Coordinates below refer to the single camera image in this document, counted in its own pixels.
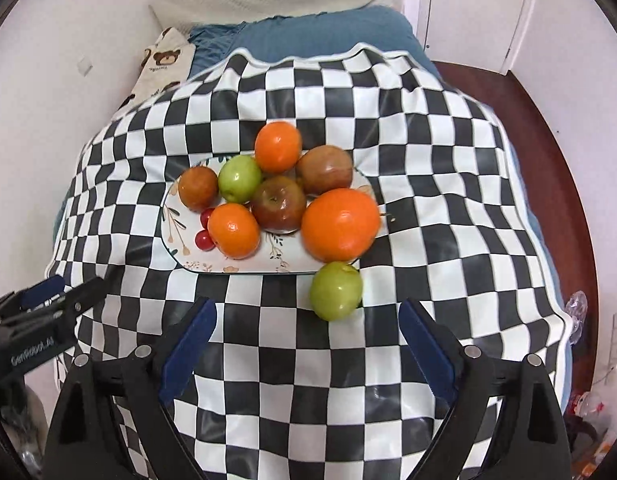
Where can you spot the white cabinet door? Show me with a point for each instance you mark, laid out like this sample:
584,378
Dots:
483,34

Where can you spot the bear print cloth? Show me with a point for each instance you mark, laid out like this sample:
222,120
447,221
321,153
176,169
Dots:
166,64

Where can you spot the red cherry tomato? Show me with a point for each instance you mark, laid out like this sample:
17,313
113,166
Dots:
205,217
204,241

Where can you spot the reddish brown apple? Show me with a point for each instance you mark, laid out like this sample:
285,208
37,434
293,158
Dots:
323,169

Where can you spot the large orange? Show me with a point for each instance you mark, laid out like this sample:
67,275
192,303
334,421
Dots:
235,231

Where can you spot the small green apple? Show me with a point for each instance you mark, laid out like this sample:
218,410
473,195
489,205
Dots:
239,178

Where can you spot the dark red apple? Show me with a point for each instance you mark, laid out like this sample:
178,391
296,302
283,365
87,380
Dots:
278,205

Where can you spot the dark wooden bed frame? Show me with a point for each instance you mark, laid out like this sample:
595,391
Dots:
553,197

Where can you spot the brown orange fruit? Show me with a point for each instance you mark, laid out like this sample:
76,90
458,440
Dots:
198,188

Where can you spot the floral white plate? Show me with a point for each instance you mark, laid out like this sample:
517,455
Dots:
277,253

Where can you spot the blue bed sheet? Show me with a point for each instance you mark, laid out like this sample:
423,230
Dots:
306,36

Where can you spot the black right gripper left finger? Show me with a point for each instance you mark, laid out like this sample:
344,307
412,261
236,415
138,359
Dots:
84,440

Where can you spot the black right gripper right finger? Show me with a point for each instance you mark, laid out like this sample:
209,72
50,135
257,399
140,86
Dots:
529,440

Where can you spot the big orange on plate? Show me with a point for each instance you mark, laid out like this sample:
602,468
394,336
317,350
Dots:
340,225

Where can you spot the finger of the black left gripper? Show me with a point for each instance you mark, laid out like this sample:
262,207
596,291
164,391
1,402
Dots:
91,294
43,291

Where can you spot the black white checkered cloth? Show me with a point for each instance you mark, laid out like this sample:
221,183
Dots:
279,393

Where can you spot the orange at plate back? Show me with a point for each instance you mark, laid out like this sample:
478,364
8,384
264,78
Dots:
277,147

